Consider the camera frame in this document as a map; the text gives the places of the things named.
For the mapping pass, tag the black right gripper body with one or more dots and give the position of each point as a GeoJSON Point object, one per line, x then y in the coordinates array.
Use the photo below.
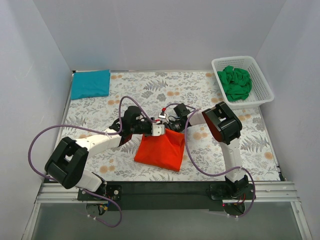
{"type": "Point", "coordinates": [171, 125]}

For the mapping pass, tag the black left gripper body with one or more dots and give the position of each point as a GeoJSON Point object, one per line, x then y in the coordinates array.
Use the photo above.
{"type": "Point", "coordinates": [149, 127]}

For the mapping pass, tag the orange t shirt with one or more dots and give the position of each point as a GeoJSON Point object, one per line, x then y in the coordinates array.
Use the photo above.
{"type": "Point", "coordinates": [165, 151]}

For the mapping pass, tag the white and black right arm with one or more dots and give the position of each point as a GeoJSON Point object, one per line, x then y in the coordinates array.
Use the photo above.
{"type": "Point", "coordinates": [225, 128]}

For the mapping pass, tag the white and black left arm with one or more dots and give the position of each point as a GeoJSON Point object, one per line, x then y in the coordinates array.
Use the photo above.
{"type": "Point", "coordinates": [68, 160]}

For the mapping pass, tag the floral patterned table mat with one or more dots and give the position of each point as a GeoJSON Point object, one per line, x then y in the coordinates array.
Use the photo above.
{"type": "Point", "coordinates": [202, 161]}

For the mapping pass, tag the folded teal t shirt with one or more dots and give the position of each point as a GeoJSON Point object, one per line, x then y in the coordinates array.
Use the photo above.
{"type": "Point", "coordinates": [90, 84]}

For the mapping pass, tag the crumpled green t shirt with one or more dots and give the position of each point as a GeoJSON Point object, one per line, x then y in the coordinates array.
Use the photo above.
{"type": "Point", "coordinates": [236, 83]}

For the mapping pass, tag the white plastic basket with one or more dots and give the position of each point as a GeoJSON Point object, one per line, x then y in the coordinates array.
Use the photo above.
{"type": "Point", "coordinates": [260, 93]}

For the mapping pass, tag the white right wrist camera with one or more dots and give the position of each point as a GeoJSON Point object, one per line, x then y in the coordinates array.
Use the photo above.
{"type": "Point", "coordinates": [162, 115]}

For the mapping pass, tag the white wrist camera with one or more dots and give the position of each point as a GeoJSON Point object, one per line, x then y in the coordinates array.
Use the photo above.
{"type": "Point", "coordinates": [162, 115]}
{"type": "Point", "coordinates": [157, 129]}

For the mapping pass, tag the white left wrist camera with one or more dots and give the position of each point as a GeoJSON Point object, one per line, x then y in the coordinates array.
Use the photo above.
{"type": "Point", "coordinates": [157, 129]}

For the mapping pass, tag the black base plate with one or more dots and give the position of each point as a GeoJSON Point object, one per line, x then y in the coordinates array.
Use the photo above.
{"type": "Point", "coordinates": [175, 195]}

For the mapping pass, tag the aluminium frame rail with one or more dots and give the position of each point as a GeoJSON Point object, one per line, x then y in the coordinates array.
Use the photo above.
{"type": "Point", "coordinates": [267, 191]}

